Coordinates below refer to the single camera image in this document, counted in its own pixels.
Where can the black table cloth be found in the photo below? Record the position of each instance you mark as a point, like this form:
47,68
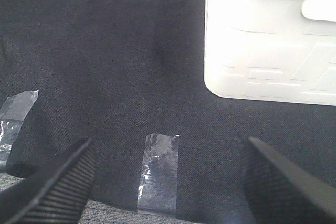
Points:
119,70

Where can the white plastic storage box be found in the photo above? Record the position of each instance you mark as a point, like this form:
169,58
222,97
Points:
271,50

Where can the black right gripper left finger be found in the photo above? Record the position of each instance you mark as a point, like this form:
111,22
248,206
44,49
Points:
57,192

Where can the clear tape strip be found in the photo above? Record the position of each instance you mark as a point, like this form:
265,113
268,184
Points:
13,112
157,192

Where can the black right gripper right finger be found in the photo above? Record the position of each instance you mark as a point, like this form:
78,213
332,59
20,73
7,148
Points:
279,191

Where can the left clear tape strip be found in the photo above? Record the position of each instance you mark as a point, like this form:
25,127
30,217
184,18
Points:
13,112

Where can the centre clear tape strip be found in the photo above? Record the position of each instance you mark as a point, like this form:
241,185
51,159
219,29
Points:
157,192

